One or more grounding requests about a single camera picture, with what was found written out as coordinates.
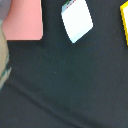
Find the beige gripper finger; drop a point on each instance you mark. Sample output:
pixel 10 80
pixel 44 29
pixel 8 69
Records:
pixel 4 57

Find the yellow butter box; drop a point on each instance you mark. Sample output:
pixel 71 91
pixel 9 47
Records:
pixel 124 15

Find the pink serving board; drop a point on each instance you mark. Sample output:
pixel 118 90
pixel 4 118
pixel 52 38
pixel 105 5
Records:
pixel 24 21

